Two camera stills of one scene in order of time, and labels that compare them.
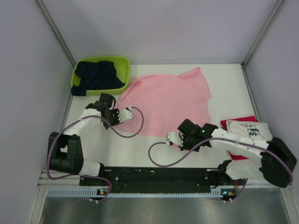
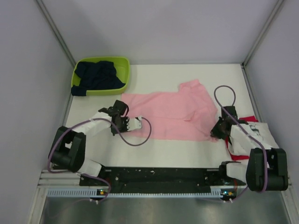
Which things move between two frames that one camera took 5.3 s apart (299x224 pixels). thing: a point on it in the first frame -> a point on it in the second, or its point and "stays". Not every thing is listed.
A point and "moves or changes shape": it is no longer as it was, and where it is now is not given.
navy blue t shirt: x=101 y=75 stays
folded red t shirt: x=224 y=124 stays
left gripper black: x=116 y=112 -> x=125 y=120
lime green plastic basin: x=122 y=65 stays
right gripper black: x=183 y=137 -> x=214 y=132
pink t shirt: x=166 y=100 moves or changes shape
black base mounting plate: x=160 y=178 stays
